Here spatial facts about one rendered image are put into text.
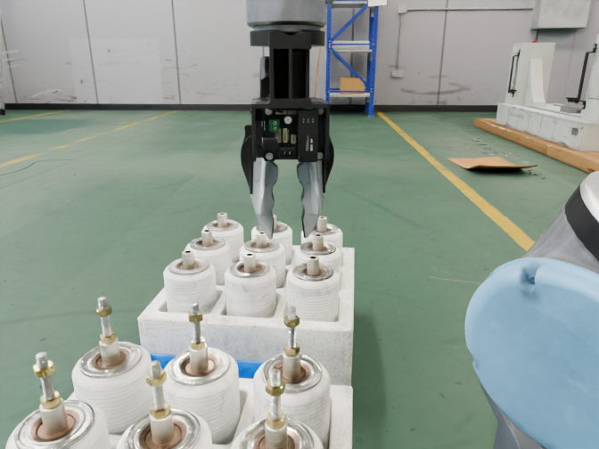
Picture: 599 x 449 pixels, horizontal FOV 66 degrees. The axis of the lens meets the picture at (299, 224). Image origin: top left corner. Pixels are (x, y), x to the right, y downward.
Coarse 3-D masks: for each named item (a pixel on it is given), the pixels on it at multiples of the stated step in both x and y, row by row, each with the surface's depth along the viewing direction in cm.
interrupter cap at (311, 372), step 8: (272, 360) 60; (280, 360) 60; (304, 360) 60; (312, 360) 60; (264, 368) 58; (272, 368) 58; (280, 368) 59; (304, 368) 58; (312, 368) 58; (320, 368) 58; (264, 376) 56; (304, 376) 57; (312, 376) 57; (320, 376) 56; (288, 384) 55; (296, 384) 55; (304, 384) 55; (312, 384) 55; (288, 392) 54; (296, 392) 54
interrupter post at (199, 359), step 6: (204, 348) 57; (192, 354) 57; (198, 354) 57; (204, 354) 58; (192, 360) 58; (198, 360) 57; (204, 360) 58; (192, 366) 58; (198, 366) 58; (204, 366) 58
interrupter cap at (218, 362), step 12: (216, 348) 62; (180, 360) 60; (216, 360) 60; (228, 360) 59; (180, 372) 57; (192, 372) 58; (204, 372) 58; (216, 372) 57; (192, 384) 55; (204, 384) 56
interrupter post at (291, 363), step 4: (284, 352) 57; (284, 356) 56; (288, 356) 56; (292, 356) 56; (296, 356) 56; (284, 360) 56; (288, 360) 56; (292, 360) 56; (296, 360) 56; (284, 364) 56; (288, 364) 56; (292, 364) 56; (296, 364) 56; (284, 368) 57; (288, 368) 56; (292, 368) 56; (296, 368) 56; (284, 372) 57; (288, 372) 56; (292, 372) 56; (296, 372) 57; (284, 376) 57; (288, 376) 57; (292, 376) 57; (296, 376) 57
